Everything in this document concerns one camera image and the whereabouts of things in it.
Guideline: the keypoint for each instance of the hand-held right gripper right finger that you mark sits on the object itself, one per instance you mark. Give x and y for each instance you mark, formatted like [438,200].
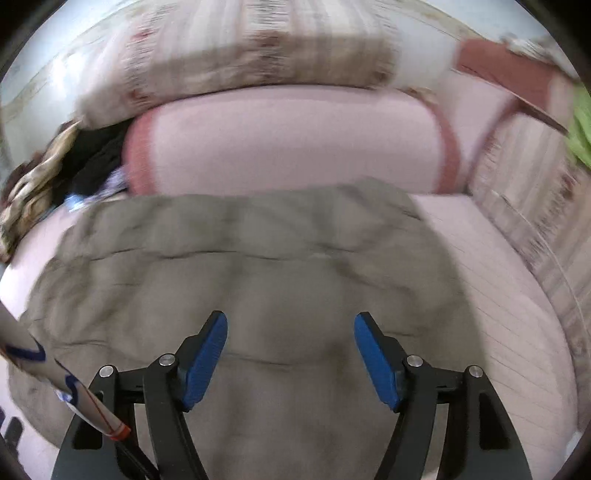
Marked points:
[376,364]

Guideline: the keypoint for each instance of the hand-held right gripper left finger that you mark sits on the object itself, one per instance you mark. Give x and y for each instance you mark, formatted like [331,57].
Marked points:
[205,364]

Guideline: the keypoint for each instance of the olive hooded puffer jacket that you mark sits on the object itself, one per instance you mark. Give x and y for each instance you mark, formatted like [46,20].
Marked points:
[277,258]

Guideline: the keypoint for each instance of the white printed tube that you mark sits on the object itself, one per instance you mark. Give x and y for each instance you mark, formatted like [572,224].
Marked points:
[69,383]

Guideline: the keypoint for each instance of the pink quilted bed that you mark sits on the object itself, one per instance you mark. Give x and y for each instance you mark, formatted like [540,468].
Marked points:
[498,300]

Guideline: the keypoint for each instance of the black cloth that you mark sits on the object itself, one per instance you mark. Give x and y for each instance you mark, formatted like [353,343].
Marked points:
[97,161]

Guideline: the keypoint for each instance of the striped floral side cushion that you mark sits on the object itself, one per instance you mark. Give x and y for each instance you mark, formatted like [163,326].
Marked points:
[531,194]

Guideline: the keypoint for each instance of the pink headboard cushion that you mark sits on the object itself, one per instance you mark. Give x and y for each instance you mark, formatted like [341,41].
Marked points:
[286,138]

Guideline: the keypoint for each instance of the green cloth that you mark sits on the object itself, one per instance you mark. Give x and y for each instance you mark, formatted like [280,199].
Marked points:
[581,134]

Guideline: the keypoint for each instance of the striped floral folded quilt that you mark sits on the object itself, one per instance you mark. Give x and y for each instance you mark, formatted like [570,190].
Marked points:
[254,46]

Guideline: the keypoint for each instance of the dark red cushion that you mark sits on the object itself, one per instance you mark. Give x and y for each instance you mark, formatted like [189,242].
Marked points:
[498,64]

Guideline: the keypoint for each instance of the white floral cloth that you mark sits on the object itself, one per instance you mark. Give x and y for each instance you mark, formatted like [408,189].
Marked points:
[531,46]

